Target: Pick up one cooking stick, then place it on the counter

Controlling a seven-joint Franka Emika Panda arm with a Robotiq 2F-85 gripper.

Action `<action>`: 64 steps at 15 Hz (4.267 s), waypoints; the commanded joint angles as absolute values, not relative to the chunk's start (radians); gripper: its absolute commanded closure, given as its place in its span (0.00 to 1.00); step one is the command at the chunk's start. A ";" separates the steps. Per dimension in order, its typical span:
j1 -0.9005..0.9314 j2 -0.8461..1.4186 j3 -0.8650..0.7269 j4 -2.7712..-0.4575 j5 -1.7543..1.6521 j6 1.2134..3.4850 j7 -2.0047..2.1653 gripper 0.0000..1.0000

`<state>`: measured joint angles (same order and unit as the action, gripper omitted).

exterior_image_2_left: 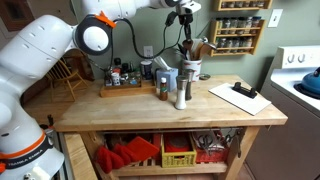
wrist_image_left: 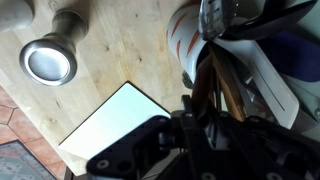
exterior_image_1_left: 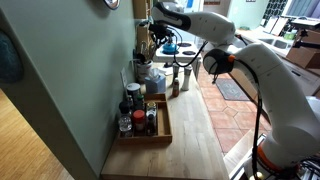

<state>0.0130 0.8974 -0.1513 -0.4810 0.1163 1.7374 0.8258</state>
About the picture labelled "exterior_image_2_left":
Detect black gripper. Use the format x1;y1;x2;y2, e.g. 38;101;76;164
178;13;195;41

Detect black cooking utensil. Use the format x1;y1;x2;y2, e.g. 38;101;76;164
176;43;185;56

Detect metal cooking utensil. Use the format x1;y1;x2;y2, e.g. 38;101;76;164
171;47;184;58

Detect white spatula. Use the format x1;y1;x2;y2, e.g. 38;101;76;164
191;37;205;51

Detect wooden spatula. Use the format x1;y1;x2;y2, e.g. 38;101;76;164
198;42;217;61

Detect white utensil crock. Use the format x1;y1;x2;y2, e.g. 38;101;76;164
181;58;203;83

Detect glass spice jar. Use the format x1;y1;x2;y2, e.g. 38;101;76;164
245;16;254;30
222;17;232;30
252;16;263;29
237;17;247;30

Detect blue tissue box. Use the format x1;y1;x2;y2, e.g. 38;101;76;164
153;55;180;93

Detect dark pepper grinder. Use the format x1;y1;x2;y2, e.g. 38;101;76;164
183;68;196;102

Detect brown hot sauce bottle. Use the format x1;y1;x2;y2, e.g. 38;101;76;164
158;76;169;102

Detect glass salt shaker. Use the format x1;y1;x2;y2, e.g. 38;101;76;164
174;74;189;111

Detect green spice bottle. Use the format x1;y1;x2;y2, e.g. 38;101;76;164
134;67;142;82

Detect large wooden spice rack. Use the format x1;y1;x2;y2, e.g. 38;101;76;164
209;17;267;57

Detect black lid spice jar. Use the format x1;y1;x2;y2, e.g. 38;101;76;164
113;57;123;70

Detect black knife sharpener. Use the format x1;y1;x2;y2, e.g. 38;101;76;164
232;81;259;100

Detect small wooden spice rack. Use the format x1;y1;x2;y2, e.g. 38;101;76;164
213;0;274;12

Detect white cutting board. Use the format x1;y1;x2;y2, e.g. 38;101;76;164
208;82;273;117

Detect wooden spice tray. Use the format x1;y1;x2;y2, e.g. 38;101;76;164
99;79;157;99

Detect wooden kitchen island cart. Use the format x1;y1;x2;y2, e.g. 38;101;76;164
54;74;289;180

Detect red lid spice jar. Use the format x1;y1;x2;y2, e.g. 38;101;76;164
111;67;122;87

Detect dark sauce bottle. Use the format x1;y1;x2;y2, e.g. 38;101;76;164
103;67;113;87

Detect kitchen scissors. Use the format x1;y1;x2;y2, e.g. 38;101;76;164
199;133;215;157

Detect wooden dining table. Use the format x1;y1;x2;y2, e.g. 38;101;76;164
63;49;95;82

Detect red pot holder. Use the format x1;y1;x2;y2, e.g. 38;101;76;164
125;135;161;161

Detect red plastic crate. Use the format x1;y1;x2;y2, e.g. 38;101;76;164
194;131;231;165

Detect yellow plastic crate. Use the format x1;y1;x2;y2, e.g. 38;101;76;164
160;132;198;169

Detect wooden spindle chair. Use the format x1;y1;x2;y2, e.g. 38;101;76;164
44;57;90;103

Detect blue kettle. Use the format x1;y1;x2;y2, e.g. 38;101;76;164
300;66;320;97

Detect white stove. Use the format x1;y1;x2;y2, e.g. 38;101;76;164
245;45;320;180

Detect wooden robot stand board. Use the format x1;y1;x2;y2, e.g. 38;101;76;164
62;132;99;180

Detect white wall outlet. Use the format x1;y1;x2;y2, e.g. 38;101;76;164
143;45;155;62

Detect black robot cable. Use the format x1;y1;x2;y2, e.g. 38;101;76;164
84;11;185;73

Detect white light switch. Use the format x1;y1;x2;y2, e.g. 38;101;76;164
267;8;284;29

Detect metal hanging rail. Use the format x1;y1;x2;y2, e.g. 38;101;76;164
99;126;245;135

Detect framed wall picture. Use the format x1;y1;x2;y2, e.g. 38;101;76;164
0;0;34;32

